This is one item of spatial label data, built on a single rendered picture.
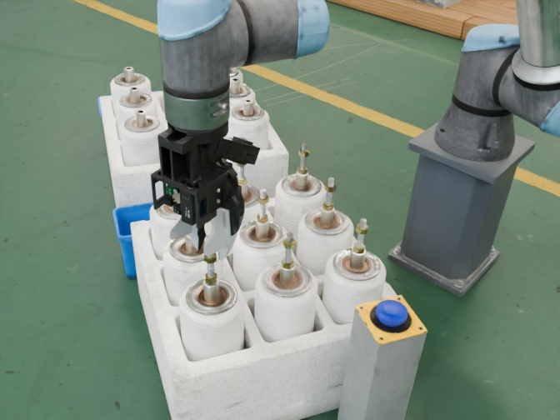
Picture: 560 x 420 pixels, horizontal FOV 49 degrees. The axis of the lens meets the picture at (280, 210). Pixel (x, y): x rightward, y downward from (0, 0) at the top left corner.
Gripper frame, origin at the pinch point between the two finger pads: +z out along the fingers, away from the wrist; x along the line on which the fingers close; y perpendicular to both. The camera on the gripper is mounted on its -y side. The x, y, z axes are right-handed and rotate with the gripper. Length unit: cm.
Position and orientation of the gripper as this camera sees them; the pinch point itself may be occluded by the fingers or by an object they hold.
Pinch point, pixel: (212, 243)
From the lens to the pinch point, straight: 84.9
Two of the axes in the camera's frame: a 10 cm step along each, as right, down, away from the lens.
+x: 8.5, 3.4, -4.1
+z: -0.4, 8.1, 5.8
